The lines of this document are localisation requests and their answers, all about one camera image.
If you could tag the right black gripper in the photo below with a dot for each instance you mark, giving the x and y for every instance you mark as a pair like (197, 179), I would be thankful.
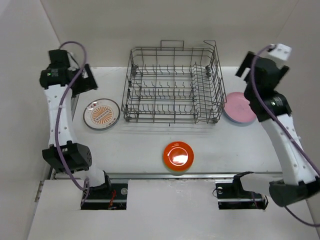
(247, 63)

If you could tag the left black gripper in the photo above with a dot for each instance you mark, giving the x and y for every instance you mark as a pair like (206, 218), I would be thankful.
(86, 84)

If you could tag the white plate floral pattern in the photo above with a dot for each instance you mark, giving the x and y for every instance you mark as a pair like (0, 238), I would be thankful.
(101, 114)

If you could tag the pink plate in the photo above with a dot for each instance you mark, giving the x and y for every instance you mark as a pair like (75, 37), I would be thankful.
(238, 107)

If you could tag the blue plate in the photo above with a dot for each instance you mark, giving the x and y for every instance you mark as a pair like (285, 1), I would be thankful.
(244, 123)

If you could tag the grey wire dish rack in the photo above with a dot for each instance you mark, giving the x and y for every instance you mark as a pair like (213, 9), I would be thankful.
(173, 83)

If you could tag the orange plate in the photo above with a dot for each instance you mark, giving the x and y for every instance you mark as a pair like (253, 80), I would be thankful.
(178, 155)

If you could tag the green plate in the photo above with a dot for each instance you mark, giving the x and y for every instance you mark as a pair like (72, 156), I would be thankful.
(177, 171)

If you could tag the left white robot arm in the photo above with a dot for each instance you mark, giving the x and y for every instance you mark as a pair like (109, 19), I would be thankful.
(58, 70)

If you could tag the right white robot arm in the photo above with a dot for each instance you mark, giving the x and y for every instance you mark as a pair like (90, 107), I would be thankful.
(300, 178)

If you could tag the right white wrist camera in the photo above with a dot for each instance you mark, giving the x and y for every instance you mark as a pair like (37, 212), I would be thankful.
(279, 52)

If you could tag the front aluminium rail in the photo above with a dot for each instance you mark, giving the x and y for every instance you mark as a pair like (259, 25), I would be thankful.
(153, 176)

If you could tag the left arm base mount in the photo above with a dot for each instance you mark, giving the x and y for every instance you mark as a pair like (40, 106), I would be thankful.
(111, 195)

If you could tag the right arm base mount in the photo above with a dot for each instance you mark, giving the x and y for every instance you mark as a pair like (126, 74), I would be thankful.
(229, 199)

